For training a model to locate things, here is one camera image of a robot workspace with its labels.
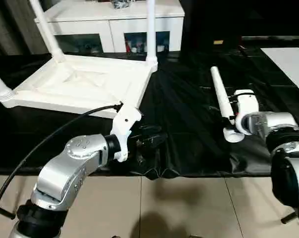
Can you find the white flat board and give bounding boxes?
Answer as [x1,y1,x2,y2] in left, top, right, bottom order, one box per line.
[260,47,299,99]

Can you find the black metal table frame leg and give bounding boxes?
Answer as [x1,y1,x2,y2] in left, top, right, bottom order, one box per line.
[281,212,298,223]

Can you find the glass bowl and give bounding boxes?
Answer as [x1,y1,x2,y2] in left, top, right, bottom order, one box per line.
[111,0,136,10]

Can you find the grey curtain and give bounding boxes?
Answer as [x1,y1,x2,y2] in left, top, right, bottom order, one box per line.
[0,0,53,57]

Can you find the white plastic table top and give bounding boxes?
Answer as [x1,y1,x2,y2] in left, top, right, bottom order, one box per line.
[0,54,159,119]

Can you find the white cabinet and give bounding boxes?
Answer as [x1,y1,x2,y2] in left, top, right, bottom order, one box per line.
[34,0,186,54]

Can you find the black metal stand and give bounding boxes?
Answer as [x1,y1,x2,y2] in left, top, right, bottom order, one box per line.
[0,189,16,221]

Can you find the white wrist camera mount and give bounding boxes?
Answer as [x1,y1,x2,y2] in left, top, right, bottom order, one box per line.
[230,89,261,136]
[109,104,143,164]

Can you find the dark low shelf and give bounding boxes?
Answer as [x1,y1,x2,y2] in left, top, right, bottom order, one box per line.
[240,36,299,50]

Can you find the black mat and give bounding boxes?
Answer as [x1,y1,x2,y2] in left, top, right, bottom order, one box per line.
[0,49,299,182]

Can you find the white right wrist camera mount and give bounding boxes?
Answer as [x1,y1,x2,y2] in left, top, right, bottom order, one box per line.
[230,89,261,136]

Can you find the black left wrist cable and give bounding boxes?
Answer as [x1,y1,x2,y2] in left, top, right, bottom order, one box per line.
[0,103,123,225]

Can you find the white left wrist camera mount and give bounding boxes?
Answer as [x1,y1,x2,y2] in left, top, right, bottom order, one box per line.
[109,104,143,164]

